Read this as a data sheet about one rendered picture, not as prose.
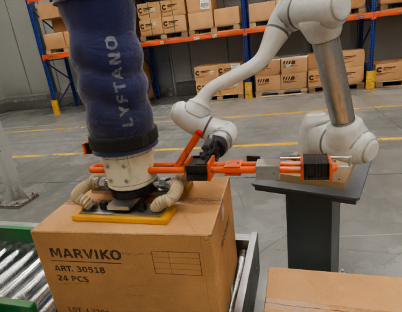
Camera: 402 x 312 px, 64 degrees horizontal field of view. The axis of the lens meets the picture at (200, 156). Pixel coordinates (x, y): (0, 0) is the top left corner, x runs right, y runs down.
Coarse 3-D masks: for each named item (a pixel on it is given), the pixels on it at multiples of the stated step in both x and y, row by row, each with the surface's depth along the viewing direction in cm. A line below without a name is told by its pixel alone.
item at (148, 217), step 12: (96, 204) 111; (144, 204) 103; (72, 216) 106; (84, 216) 105; (96, 216) 104; (108, 216) 103; (120, 216) 102; (132, 216) 101; (144, 216) 100; (156, 216) 99; (168, 216) 99
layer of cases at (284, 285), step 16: (272, 272) 131; (288, 272) 130; (304, 272) 129; (320, 272) 128; (336, 272) 127; (272, 288) 123; (288, 288) 122; (304, 288) 121; (320, 288) 120; (336, 288) 119; (352, 288) 118; (368, 288) 117; (384, 288) 116; (400, 288) 115; (272, 304) 116; (288, 304) 115; (304, 304) 114; (320, 304) 113; (336, 304) 112; (352, 304) 112; (368, 304) 111; (384, 304) 110; (400, 304) 109
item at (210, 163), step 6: (192, 156) 107; (198, 156) 107; (210, 156) 106; (186, 162) 102; (192, 162) 104; (210, 162) 100; (186, 168) 100; (192, 168) 99; (198, 168) 99; (204, 168) 98; (210, 168) 100; (186, 174) 101; (192, 174) 101; (198, 174) 100; (204, 174) 100; (210, 174) 100; (186, 180) 101; (192, 180) 101; (198, 180) 100; (204, 180) 99; (210, 180) 100
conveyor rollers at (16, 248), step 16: (0, 240) 180; (0, 256) 167; (16, 256) 166; (32, 256) 164; (240, 256) 142; (0, 272) 156; (16, 272) 154; (32, 272) 152; (240, 272) 133; (0, 288) 146; (16, 288) 144; (32, 288) 141; (48, 288) 139; (48, 304) 128
